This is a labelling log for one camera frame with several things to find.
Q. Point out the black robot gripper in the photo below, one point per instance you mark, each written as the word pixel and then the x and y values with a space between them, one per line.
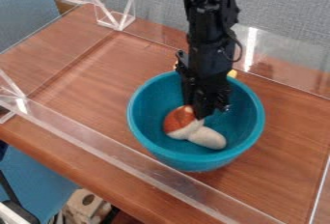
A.
pixel 204 67

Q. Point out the plush mushroom with orange cap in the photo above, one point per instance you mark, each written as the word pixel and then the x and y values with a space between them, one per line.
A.
pixel 184 126

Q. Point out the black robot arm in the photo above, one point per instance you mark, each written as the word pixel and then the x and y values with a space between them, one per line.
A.
pixel 212 18

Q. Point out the blue plastic bowl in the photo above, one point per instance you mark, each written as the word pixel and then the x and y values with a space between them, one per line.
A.
pixel 241 124

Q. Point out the yellow plush banana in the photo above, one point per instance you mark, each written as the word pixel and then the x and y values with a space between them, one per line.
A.
pixel 233 73

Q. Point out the clear acrylic back barrier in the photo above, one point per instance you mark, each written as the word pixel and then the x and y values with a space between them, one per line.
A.
pixel 291 62

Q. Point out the clear acrylic barrier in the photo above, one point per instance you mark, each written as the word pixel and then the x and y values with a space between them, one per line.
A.
pixel 291 62
pixel 144 166

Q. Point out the clear acrylic front barrier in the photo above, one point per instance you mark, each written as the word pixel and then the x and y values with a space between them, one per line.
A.
pixel 144 166

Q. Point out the beige block with hole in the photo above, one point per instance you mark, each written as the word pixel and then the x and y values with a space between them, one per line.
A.
pixel 86 208

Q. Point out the clear acrylic corner bracket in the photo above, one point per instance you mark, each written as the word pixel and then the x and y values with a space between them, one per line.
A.
pixel 117 20

